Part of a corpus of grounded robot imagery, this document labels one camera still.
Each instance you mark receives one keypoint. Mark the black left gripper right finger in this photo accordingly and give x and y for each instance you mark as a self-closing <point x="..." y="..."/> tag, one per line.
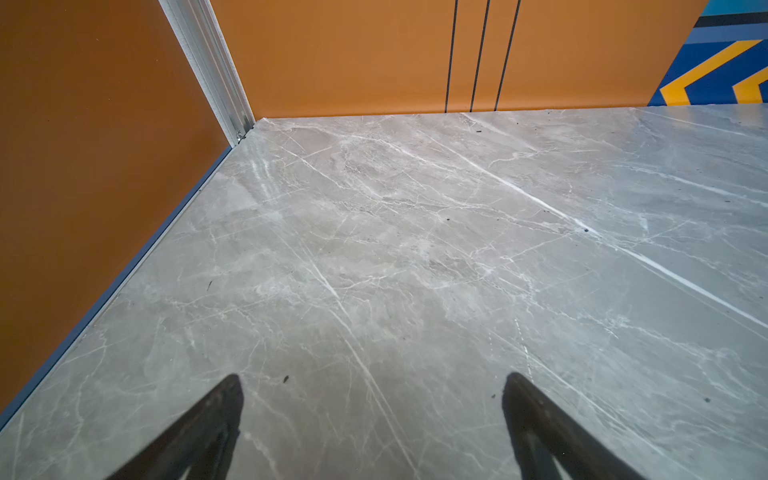
<point x="547" y="442"/>

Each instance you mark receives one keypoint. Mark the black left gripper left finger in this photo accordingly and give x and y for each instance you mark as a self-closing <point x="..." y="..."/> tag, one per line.
<point x="199" y="444"/>

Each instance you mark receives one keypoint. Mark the aluminium corner post left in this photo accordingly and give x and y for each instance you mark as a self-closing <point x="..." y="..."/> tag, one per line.
<point x="199" y="34"/>

